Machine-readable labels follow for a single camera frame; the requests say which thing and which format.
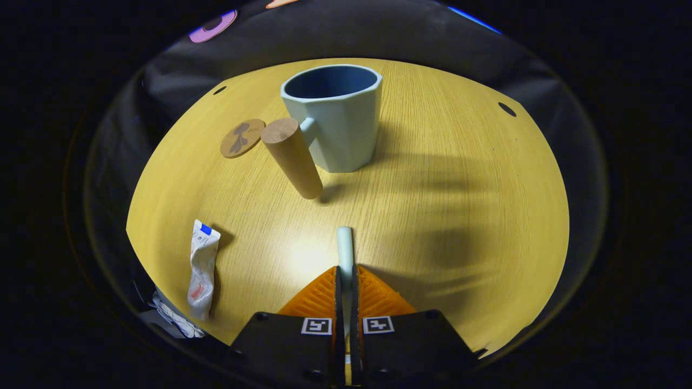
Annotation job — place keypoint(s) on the white toothpaste tube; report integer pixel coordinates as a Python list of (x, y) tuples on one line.
[(203, 270)]

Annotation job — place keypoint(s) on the wooden desktop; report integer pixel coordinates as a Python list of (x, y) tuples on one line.
[(432, 216)]

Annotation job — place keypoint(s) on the pale toothbrush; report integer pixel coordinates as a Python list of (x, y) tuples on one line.
[(345, 248)]

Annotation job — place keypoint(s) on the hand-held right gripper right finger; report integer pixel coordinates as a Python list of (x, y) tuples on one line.
[(355, 313)]

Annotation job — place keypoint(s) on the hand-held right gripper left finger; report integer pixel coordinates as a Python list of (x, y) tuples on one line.
[(338, 308)]

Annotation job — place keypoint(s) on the round cork coaster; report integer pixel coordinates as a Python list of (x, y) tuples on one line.
[(242, 139)]

